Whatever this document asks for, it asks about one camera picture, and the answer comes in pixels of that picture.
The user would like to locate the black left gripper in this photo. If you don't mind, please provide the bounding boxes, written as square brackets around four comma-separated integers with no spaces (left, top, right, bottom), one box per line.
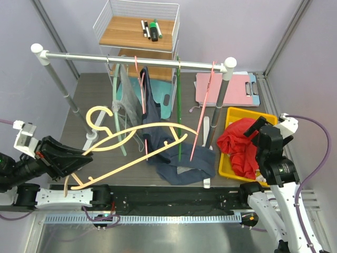
[4,135,95,187]

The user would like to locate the red t-shirt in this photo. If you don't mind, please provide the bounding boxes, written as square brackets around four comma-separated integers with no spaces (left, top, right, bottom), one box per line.
[216,118,259,180]

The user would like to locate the white tank top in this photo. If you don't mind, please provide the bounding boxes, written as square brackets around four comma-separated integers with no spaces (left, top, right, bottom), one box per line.
[255,171,266,183]

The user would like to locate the wooden hanger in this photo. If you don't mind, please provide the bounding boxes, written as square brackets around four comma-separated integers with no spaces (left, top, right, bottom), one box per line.
[63,105,200,198]

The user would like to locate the pink wire hanger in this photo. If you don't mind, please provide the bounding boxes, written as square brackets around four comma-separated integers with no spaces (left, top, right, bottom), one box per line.
[190,61,217,161]
[134,55,150,161]

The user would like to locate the green plastic hanger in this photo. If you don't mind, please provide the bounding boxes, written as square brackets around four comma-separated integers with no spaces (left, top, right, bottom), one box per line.
[176,55,182,161]

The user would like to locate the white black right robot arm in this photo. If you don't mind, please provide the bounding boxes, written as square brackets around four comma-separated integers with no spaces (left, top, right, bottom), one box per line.
[237,113,324,252]

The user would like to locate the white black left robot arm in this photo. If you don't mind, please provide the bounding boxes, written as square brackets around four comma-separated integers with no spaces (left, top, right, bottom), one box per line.
[1,136,112,211]

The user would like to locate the mint green hanger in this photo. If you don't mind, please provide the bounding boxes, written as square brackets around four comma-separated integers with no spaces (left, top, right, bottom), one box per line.
[112,54,130,157]

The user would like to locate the pink clipboard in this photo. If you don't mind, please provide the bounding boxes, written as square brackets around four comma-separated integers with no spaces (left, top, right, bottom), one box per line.
[194,73,254,106]

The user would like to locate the yellow plastic tray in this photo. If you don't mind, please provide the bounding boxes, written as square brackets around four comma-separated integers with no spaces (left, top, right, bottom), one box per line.
[219,107,278,187]

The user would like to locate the silver clothes rack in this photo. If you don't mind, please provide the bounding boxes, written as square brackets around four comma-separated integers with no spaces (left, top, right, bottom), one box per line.
[30,43,237,189]

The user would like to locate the navy blue garment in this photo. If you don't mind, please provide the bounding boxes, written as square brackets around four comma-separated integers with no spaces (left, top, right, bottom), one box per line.
[140,67,215,186]

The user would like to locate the grey garment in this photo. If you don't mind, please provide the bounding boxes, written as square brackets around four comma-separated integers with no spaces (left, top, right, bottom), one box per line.
[112,63,145,152]

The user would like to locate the teal folder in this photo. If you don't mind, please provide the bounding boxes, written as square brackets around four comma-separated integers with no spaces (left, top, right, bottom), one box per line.
[116,77,175,120]

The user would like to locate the green capped marker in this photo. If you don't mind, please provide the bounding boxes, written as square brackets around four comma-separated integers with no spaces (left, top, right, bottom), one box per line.
[154,18,163,38]

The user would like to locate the green highlighter marker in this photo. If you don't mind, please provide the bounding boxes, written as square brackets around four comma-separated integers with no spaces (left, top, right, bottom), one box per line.
[149,22,159,42]

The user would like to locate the black white marker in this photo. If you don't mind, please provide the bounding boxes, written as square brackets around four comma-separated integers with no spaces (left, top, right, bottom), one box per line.
[141,20,147,37]
[144,21,151,40]

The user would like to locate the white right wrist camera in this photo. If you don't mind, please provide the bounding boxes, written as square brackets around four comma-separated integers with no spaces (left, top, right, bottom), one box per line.
[274,113,298,146]

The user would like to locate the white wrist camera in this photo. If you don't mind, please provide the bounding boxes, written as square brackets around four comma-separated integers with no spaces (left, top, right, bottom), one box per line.
[274,113,298,146]
[13,120,38,158]

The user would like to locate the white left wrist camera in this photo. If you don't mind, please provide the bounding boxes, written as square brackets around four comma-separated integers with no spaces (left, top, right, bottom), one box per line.
[13,120,38,158]

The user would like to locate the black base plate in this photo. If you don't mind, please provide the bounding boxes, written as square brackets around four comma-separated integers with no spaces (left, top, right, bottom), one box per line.
[81,184,261,216]

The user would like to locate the white slotted cable duct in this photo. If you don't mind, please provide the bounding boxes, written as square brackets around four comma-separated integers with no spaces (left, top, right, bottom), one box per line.
[44,212,242,225]

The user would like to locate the white wire shelf basket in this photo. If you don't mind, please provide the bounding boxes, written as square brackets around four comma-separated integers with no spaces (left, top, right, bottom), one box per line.
[92,0,181,87]

